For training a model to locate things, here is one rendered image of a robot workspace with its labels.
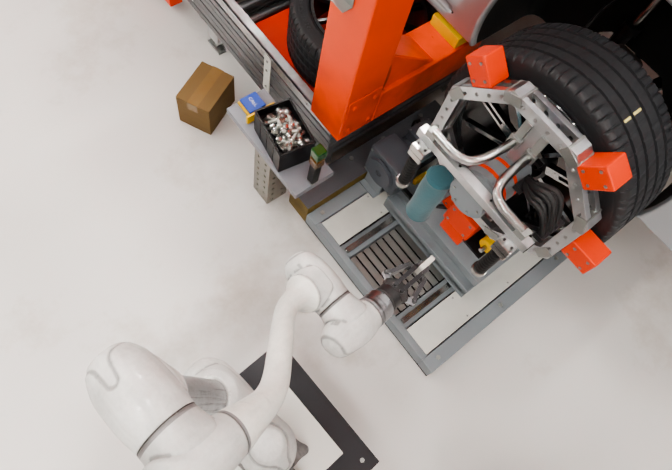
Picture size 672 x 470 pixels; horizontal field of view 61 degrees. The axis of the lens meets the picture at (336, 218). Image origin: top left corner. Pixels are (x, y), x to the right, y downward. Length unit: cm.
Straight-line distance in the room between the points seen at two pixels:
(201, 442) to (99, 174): 168
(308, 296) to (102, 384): 53
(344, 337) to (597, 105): 84
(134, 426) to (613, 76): 134
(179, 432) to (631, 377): 205
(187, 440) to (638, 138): 124
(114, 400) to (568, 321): 199
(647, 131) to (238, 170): 160
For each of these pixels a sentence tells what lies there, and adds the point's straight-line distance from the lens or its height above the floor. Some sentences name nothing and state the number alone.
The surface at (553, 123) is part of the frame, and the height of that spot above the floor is 112.
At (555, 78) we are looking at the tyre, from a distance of 156.
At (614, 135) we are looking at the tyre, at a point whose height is 115.
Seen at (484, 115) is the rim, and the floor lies 74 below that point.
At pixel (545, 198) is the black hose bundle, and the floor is 104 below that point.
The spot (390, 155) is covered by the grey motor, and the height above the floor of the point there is 41.
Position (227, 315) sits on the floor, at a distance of 229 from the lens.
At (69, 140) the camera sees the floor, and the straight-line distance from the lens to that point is 270.
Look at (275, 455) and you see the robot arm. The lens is 162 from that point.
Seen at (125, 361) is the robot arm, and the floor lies 112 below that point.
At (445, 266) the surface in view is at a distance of 231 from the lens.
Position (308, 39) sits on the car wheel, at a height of 50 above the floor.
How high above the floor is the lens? 222
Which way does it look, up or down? 64 degrees down
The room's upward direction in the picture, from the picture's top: 20 degrees clockwise
